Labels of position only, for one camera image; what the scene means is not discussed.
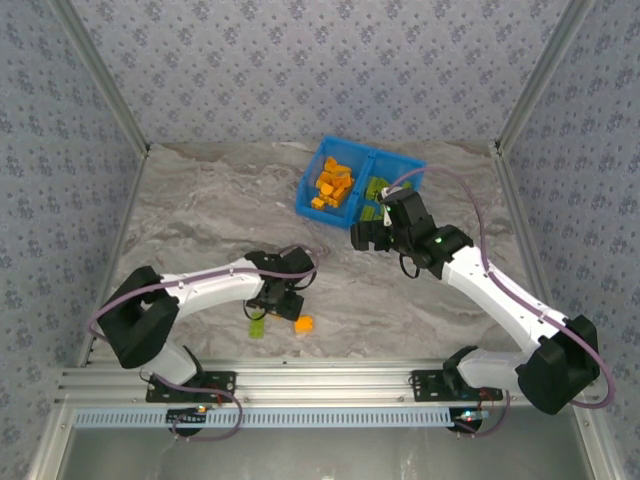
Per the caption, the blue bin with green legos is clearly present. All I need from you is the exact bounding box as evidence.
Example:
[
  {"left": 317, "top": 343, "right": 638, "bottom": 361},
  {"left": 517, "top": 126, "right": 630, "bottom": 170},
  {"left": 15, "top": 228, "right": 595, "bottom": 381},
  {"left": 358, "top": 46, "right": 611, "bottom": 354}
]
[{"left": 348, "top": 148, "right": 429, "bottom": 236}]

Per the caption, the small circuit board with LED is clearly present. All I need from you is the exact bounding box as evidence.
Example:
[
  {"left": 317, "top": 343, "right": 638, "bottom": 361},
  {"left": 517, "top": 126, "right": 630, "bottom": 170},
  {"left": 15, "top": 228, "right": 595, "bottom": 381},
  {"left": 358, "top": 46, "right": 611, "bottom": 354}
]
[
  {"left": 449, "top": 408, "right": 490, "bottom": 434},
  {"left": 166, "top": 407, "right": 210, "bottom": 427}
]

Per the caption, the grey metal base panel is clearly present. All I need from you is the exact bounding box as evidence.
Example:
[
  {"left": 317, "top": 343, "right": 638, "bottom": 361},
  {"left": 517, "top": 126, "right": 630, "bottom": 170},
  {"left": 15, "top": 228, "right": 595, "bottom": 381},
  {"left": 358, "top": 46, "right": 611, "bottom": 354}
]
[{"left": 54, "top": 424, "right": 601, "bottom": 480}]

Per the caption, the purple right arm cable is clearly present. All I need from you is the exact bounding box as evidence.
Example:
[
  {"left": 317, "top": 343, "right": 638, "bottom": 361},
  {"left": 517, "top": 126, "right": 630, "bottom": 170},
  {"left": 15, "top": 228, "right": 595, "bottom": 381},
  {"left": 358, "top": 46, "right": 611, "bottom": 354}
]
[{"left": 382, "top": 166, "right": 617, "bottom": 439}]

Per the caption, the aluminium frame crossbar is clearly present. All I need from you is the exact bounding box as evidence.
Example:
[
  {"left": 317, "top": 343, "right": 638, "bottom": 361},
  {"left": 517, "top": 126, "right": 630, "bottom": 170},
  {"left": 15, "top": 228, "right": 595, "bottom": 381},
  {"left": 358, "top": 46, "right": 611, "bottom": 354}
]
[{"left": 57, "top": 357, "right": 600, "bottom": 407}]

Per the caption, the aluminium table side rail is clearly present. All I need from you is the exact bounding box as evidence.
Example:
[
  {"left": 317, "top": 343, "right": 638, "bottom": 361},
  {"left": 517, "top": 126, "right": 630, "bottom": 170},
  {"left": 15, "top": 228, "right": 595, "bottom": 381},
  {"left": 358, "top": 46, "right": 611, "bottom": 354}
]
[{"left": 489, "top": 142, "right": 574, "bottom": 364}]

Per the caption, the slotted white cable duct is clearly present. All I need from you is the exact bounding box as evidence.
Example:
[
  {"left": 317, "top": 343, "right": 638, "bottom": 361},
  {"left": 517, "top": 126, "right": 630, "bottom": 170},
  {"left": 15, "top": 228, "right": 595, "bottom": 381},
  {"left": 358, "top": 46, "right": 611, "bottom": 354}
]
[{"left": 74, "top": 407, "right": 454, "bottom": 430}]

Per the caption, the aluminium frame post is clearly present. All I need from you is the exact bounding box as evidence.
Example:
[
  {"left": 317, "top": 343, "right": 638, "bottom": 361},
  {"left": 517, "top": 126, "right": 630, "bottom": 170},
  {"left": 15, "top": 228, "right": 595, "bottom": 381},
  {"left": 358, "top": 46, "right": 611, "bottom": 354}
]
[
  {"left": 48, "top": 0, "right": 152, "bottom": 157},
  {"left": 492, "top": 0, "right": 599, "bottom": 154}
]

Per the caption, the aluminium frame leg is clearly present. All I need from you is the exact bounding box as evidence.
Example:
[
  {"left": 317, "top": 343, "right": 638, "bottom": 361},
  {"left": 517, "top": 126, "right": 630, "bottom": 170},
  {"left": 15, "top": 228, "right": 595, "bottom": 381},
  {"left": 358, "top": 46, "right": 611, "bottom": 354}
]
[
  {"left": 22, "top": 404, "right": 76, "bottom": 480},
  {"left": 572, "top": 404, "right": 629, "bottom": 480}
]

